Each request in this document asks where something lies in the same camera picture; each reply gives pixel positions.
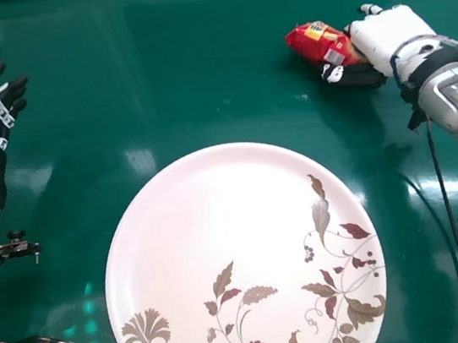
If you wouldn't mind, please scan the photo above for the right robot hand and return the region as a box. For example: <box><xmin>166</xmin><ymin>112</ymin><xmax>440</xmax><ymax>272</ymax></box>
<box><xmin>310</xmin><ymin>0</ymin><xmax>458</xmax><ymax>102</ymax></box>

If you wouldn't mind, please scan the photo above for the red biscuit packet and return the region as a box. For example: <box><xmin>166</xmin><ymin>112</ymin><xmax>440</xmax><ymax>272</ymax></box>
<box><xmin>283</xmin><ymin>14</ymin><xmax>368</xmax><ymax>75</ymax></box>

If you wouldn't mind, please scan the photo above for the plate with brown leaf pattern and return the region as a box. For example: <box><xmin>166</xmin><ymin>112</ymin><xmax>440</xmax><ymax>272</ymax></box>
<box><xmin>86</xmin><ymin>122</ymin><xmax>397</xmax><ymax>343</ymax></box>

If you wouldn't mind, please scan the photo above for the black wrist camera mount bracket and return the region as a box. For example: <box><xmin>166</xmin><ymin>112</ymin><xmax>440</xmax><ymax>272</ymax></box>
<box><xmin>0</xmin><ymin>226</ymin><xmax>45</xmax><ymax>270</ymax></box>

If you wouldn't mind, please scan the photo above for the thin black hanging cable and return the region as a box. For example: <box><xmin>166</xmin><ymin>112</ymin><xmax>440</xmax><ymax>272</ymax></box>
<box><xmin>406</xmin><ymin>101</ymin><xmax>458</xmax><ymax>343</ymax></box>

